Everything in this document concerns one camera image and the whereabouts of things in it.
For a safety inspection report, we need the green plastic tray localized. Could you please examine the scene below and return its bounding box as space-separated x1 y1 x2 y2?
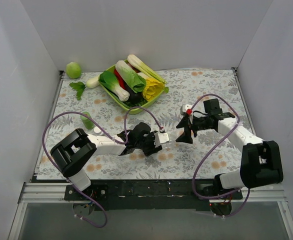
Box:
99 59 169 110

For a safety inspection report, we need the green round cabbage toy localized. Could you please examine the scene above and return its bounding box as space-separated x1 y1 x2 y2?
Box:
65 62 82 79

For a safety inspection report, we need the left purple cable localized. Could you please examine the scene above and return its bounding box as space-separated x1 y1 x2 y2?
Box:
41 106 166 229

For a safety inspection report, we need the yellow cabbage toy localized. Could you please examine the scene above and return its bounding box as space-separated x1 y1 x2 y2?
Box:
137 72 165 102

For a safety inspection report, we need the green cylindrical bottle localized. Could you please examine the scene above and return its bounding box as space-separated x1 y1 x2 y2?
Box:
80 111 95 130

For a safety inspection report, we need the floral table mat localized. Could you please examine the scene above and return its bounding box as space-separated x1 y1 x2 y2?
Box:
45 69 251 180

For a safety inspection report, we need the white green leek toy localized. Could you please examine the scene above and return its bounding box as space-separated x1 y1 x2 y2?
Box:
127 54 167 84

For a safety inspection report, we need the red pepper toy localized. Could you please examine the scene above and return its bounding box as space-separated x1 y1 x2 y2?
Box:
113 69 126 90

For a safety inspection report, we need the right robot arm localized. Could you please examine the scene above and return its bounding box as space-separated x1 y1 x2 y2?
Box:
176 98 284 199

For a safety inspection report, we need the white radish toy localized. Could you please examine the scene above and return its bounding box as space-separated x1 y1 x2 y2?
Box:
69 75 100 101

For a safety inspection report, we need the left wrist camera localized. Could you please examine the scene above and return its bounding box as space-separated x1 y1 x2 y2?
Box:
154 132 170 147

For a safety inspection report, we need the dark purple eggplant toy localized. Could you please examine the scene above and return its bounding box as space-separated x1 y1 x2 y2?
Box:
124 83 144 105

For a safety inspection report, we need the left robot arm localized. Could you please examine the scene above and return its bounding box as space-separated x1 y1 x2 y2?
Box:
50 122 170 200

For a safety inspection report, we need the white bok choy toy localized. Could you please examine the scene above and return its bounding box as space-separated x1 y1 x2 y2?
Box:
98 70 130 102

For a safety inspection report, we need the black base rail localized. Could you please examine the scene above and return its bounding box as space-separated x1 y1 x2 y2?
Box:
31 174 247 212

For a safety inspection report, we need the green napa cabbage toy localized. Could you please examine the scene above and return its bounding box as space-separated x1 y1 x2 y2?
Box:
115 60 146 93

